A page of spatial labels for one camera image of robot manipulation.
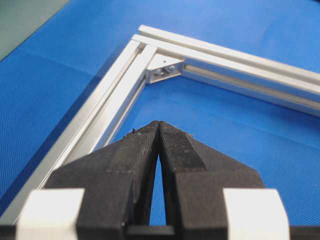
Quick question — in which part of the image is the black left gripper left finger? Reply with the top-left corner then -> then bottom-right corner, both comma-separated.
45,121 -> 159,240

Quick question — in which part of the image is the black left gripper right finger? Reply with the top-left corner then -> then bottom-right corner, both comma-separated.
158,121 -> 265,240

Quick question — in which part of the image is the aluminium extrusion frame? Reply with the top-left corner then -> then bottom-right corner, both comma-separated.
0,25 -> 320,225

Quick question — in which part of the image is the blue mesh mat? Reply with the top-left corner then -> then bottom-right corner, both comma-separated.
0,0 -> 320,226

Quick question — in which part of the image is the aluminium corner bracket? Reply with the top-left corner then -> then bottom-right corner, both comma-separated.
145,53 -> 185,84

